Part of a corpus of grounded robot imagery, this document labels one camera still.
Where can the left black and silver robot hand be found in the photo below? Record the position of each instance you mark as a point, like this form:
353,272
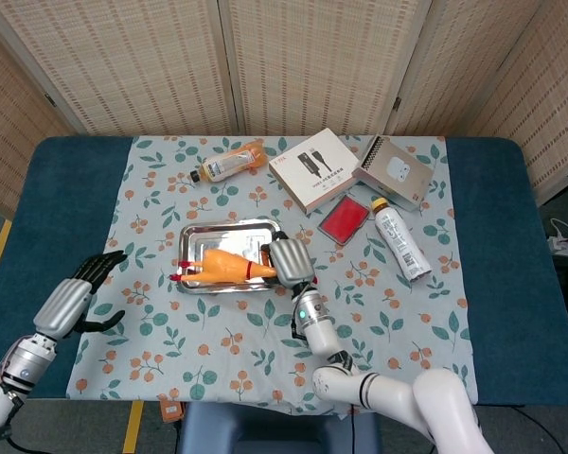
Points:
61,307

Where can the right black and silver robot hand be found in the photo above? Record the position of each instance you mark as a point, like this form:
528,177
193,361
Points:
291,262

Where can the yellow rubber chicken toy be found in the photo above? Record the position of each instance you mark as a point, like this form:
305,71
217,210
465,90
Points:
222,267

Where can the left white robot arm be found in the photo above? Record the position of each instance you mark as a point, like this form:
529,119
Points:
23,364

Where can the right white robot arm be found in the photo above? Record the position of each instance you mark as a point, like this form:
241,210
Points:
322,331

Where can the silver metal tray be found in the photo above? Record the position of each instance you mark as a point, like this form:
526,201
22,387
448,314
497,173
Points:
218,236

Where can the floral print tablecloth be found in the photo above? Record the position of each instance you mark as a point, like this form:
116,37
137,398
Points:
246,340

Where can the red ink pad case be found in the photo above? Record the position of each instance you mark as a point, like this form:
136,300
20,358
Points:
345,220

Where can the dark blue table cover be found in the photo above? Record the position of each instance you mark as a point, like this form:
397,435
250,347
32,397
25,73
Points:
66,198

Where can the white bottle with yellow cap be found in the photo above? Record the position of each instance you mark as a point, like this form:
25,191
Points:
402,243

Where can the orange juice plastic bottle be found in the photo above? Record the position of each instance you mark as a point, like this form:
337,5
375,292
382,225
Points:
227,163

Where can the grey charger box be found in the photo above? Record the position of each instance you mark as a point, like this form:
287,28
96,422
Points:
397,172

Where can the small orange tag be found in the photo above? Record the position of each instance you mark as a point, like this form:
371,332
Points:
170,410

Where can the blue padded seat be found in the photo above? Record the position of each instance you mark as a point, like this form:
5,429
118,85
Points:
265,430

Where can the woven folding screen panel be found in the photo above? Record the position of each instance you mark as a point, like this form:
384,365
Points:
322,61
454,66
549,109
123,61
9,132

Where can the metal screen hinge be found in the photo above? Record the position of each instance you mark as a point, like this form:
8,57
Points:
396,103
50,99

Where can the white power strip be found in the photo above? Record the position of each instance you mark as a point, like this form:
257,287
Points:
565,247

